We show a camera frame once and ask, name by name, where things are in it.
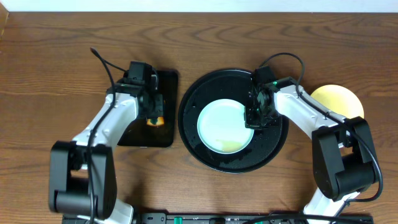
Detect black rectangular tray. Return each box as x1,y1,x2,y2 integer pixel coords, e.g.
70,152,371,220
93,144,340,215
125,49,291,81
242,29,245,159
118,70,178,147

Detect green plate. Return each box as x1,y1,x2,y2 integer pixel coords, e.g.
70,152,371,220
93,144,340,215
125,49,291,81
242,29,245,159
197,99,254,154

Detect black round tray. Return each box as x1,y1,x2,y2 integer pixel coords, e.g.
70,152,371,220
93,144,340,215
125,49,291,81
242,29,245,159
178,69,289,173

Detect yellow plate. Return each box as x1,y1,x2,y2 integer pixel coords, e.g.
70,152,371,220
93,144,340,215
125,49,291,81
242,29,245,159
310,85,364,118

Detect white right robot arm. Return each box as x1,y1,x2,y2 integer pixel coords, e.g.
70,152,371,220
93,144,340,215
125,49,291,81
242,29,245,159
245,78,383,223

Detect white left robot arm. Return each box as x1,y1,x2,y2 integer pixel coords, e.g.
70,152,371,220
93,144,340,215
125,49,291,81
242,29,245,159
49,84,164,222

